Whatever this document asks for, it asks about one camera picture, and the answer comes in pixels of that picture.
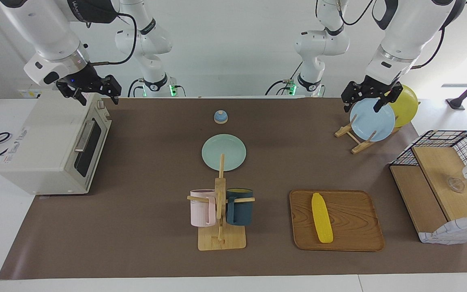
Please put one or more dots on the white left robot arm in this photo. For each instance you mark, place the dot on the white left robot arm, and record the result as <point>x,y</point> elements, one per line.
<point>408,28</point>

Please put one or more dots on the pink mug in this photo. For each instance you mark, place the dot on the pink mug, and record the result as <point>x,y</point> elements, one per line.
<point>201,209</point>

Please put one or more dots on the pale green plate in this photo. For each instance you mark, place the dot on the pale green plate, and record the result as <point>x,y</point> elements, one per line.
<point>213,152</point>

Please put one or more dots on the wooden plate rack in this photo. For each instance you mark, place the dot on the wooden plate rack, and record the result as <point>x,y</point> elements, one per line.
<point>357,148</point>

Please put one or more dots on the brown table mat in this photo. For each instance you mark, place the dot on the brown table mat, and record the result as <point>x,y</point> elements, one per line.
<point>136,227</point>

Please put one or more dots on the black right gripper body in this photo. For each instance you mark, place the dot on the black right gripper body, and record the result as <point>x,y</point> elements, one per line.
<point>83,81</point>

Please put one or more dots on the wooden mug tree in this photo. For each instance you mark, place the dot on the wooden mug tree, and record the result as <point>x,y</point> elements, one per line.
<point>220,194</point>

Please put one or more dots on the small clear glass cup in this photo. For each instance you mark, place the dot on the small clear glass cup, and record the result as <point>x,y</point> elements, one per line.
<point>456,184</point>

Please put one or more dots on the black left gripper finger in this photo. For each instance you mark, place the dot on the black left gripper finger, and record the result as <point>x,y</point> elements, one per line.
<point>350,93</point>
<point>395,92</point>

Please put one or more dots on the light blue plate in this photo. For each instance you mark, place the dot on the light blue plate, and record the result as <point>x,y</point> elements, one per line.
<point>369,123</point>

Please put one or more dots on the white checked cloth liner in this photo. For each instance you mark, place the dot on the white checked cloth liner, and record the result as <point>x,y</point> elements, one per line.
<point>456,233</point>

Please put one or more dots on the narrow wooden board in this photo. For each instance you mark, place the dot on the narrow wooden board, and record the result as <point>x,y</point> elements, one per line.
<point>418,198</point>

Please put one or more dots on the dark blue mug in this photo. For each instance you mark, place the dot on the dark blue mug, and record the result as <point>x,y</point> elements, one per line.
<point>239,209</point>

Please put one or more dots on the cream toaster oven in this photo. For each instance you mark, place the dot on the cream toaster oven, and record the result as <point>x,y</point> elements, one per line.
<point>43,142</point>

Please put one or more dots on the brown wooden tray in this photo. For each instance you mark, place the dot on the brown wooden tray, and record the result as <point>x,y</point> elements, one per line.
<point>351,221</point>

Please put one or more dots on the cream oven control knob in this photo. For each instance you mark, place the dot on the cream oven control knob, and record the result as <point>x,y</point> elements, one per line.
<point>106,118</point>
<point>101,104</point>

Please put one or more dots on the large light wooden board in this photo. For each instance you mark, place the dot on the large light wooden board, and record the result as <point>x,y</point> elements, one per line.
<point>440,170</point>

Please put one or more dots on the small blue call bell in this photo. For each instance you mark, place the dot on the small blue call bell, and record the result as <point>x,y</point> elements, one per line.
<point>221,117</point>

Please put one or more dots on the yellow corn cob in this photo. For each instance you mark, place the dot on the yellow corn cob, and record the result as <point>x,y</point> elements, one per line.
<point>322,219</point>

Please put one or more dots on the yellow plate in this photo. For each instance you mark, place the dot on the yellow plate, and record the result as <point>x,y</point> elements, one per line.
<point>407,103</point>

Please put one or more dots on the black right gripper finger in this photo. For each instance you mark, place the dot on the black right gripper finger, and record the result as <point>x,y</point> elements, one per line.
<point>79,97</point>
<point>112,86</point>

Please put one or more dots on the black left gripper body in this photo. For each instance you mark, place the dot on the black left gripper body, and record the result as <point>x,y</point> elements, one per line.
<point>373,89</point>

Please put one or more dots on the white power strip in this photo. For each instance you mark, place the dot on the white power strip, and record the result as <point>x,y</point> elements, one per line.
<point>28,93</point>

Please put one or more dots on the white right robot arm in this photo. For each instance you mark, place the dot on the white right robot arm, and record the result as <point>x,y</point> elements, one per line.
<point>51,36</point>

